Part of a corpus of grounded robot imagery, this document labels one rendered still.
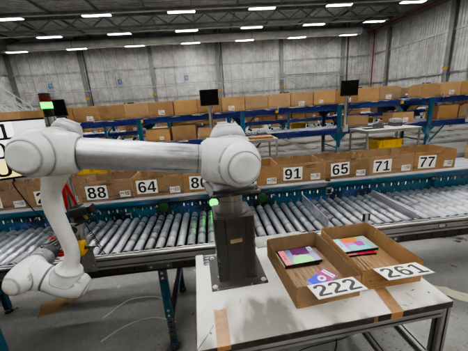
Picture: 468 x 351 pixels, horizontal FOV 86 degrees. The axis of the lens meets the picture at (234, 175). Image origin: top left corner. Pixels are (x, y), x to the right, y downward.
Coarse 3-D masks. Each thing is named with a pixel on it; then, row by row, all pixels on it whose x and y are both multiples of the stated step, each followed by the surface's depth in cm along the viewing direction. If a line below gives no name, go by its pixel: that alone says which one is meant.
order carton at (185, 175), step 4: (184, 176) 200; (188, 176) 200; (184, 180) 200; (188, 180) 201; (184, 184) 201; (188, 184) 201; (184, 188) 202; (188, 188) 202; (184, 192) 203; (188, 192) 203
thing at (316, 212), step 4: (304, 196) 200; (304, 200) 200; (308, 200) 192; (304, 204) 201; (308, 204) 193; (312, 204) 185; (308, 208) 194; (312, 208) 185; (316, 208) 178; (312, 212) 186; (316, 212) 178; (320, 212) 171; (316, 216) 179; (320, 216) 171; (324, 216) 166; (320, 220) 172; (324, 220) 166; (328, 220) 161; (324, 224) 167; (328, 224) 162
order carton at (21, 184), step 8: (0, 184) 214; (8, 184) 216; (16, 184) 217; (24, 184) 217; (32, 184) 218; (0, 192) 189; (8, 192) 190; (16, 192) 190; (24, 192) 191; (8, 200) 191; (16, 200) 192; (0, 208) 192; (8, 208) 193; (16, 208) 194
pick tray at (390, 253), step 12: (324, 228) 141; (336, 228) 142; (348, 228) 143; (360, 228) 144; (372, 228) 140; (372, 240) 141; (384, 240) 131; (384, 252) 131; (396, 252) 123; (408, 252) 116; (360, 264) 123; (372, 264) 122; (384, 264) 122; (396, 264) 121; (420, 264) 108; (372, 276) 106; (420, 276) 110; (372, 288) 108
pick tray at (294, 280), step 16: (272, 240) 134; (288, 240) 136; (304, 240) 138; (320, 240) 133; (272, 256) 125; (320, 256) 131; (336, 256) 119; (288, 272) 121; (304, 272) 120; (336, 272) 118; (352, 272) 108; (288, 288) 107; (304, 288) 98; (304, 304) 100
